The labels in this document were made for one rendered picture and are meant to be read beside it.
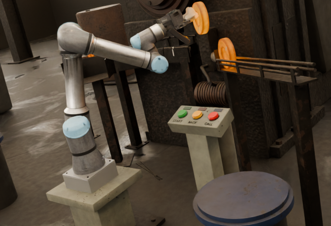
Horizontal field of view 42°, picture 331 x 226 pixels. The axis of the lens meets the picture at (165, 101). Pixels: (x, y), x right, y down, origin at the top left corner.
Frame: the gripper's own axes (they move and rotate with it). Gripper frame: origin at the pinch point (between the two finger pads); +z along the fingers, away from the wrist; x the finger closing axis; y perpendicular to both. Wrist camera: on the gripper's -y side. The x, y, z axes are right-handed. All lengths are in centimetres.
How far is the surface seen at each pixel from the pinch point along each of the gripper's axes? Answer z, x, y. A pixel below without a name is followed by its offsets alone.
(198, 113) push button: -30, -48, -24
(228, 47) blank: 4.5, -6.5, -19.3
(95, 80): -59, 65, -18
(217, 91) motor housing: -5.9, 8.1, -41.9
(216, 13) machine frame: 18.1, 31.2, -10.1
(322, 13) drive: 97, 65, -52
